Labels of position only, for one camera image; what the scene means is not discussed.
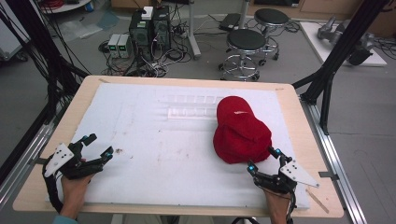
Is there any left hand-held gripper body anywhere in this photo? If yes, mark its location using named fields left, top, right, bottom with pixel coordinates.
left=42, top=141, right=106, bottom=181

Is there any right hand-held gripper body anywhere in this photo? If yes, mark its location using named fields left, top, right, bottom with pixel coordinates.
left=254, top=159, right=321, bottom=196

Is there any red cap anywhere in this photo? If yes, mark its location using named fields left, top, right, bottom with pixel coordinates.
left=212, top=95, right=273, bottom=165

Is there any person's right hand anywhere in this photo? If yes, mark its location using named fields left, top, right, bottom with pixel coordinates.
left=262, top=187, right=293, bottom=224

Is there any person's left hand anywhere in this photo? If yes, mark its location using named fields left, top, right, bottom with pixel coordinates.
left=60, top=173, right=95, bottom=217

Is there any grey tape strip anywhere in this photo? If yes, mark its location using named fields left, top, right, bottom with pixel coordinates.
left=318, top=171, right=340, bottom=181
left=28, top=157, right=49, bottom=166

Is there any wooden stick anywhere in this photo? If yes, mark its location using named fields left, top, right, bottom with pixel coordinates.
left=305, top=188, right=331, bottom=215

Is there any white cloth mat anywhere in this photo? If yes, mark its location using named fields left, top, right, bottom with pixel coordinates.
left=46, top=82, right=311, bottom=210

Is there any clear plastic rack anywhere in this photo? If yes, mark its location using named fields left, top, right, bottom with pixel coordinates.
left=158, top=93, right=226, bottom=105
left=167, top=106, right=219, bottom=121

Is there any grey power supply unit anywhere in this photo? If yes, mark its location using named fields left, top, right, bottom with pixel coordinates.
left=118, top=34, right=133, bottom=59
left=107, top=33, right=121, bottom=59

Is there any black round stool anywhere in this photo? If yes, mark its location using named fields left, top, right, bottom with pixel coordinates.
left=253, top=7, right=290, bottom=67
left=218, top=28, right=268, bottom=83

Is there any black computer tower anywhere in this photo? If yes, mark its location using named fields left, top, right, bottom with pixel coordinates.
left=151, top=6, right=172, bottom=52
left=128, top=10, right=154, bottom=61

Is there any white platform board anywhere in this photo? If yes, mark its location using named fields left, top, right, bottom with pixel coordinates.
left=299, top=21, right=389, bottom=68

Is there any black flat case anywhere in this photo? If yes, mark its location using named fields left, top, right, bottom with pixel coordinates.
left=218, top=12, right=243, bottom=33

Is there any white box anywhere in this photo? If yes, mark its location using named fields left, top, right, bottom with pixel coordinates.
left=141, top=6, right=154, bottom=21

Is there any thin black cable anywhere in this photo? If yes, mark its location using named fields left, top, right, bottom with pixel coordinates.
left=285, top=186, right=297, bottom=224

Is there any aluminium rail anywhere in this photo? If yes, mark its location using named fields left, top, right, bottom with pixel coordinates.
left=299, top=95, right=369, bottom=224
left=0, top=121, right=56, bottom=207

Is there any black metal frame stand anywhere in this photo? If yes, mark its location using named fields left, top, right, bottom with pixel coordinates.
left=291, top=0, right=390, bottom=136
left=0, top=0, right=91, bottom=126

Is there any tangle of floor cables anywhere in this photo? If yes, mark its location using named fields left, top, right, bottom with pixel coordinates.
left=98, top=18, right=193, bottom=78

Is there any grey metal post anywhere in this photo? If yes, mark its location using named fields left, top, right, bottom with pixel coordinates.
left=238, top=0, right=252, bottom=31
left=186, top=0, right=203, bottom=61

